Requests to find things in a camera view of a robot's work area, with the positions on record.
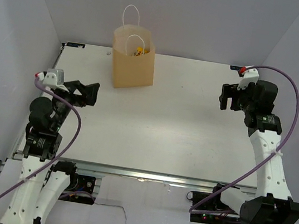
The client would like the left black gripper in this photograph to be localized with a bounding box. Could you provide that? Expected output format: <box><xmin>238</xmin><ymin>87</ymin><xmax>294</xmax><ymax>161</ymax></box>
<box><xmin>47</xmin><ymin>76</ymin><xmax>100</xmax><ymax>135</ymax></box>

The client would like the small yellow snack bar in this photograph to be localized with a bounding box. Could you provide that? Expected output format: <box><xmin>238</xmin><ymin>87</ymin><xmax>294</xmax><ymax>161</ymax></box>
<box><xmin>131</xmin><ymin>47</ymin><xmax>150</xmax><ymax>57</ymax></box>

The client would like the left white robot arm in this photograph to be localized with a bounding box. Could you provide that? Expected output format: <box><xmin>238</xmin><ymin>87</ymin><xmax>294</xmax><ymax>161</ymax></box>
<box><xmin>0</xmin><ymin>80</ymin><xmax>100</xmax><ymax>224</ymax></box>

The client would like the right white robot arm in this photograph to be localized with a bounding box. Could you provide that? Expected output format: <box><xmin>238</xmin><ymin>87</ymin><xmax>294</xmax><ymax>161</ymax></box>
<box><xmin>210</xmin><ymin>80</ymin><xmax>299</xmax><ymax>224</ymax></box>

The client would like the brown paper bag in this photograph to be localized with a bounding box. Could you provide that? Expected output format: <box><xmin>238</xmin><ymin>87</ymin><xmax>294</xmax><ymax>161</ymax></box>
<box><xmin>112</xmin><ymin>4</ymin><xmax>156</xmax><ymax>89</ymax></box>

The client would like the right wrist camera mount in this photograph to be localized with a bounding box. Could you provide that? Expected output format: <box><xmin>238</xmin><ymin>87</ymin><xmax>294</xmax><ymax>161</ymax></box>
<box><xmin>237</xmin><ymin>66</ymin><xmax>259</xmax><ymax>91</ymax></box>

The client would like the aluminium frame rail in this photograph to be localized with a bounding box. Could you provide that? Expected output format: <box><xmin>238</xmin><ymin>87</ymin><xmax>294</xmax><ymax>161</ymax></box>
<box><xmin>7</xmin><ymin>149</ymin><xmax>257</xmax><ymax>198</ymax></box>

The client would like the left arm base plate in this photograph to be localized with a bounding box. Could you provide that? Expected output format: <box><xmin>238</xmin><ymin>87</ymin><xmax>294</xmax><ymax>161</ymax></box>
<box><xmin>65</xmin><ymin>173</ymin><xmax>96</xmax><ymax>194</ymax></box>

